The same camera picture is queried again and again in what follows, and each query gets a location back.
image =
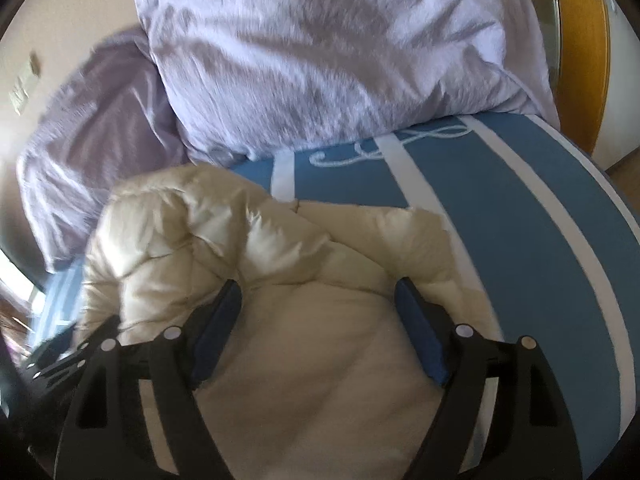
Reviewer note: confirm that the blue white striped bed sheet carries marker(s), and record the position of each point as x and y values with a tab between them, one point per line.
500	200

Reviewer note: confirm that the window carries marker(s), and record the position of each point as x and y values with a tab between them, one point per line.
17	280

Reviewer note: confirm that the wooden frame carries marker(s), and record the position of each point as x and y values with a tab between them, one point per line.
585	35

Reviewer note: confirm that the cream puffer jacket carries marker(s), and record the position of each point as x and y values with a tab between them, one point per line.
310	360

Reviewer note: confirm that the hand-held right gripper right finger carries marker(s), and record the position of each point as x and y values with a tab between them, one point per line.
422	335

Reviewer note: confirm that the lilac pillow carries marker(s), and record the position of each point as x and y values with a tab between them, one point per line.
100	150

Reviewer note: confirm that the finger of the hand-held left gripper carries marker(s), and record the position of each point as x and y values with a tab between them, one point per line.
55	377
75	342

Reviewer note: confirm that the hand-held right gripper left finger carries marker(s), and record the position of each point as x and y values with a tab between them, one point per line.
215	335

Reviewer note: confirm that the beige wall switch plate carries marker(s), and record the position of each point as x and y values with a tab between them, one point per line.
24	94

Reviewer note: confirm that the crumpled lilac duvet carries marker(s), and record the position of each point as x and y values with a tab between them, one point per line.
325	50

